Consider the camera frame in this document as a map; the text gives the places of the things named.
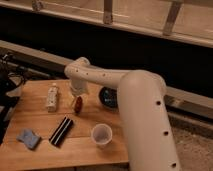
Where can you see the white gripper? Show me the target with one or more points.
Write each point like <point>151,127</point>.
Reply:
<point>77,88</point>

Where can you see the red pepper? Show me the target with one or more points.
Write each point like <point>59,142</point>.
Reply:
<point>78,105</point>

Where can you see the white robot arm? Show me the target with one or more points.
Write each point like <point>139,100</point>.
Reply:
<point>140,98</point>

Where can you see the white plastic bottle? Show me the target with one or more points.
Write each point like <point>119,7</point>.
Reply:
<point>52,98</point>

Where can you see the black bowl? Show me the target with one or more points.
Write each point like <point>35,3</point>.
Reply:
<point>108,97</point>

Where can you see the black striped box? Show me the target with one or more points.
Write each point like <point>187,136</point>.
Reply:
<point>58,136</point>

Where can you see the blue cloth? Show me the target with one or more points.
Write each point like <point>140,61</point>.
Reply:
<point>28,138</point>

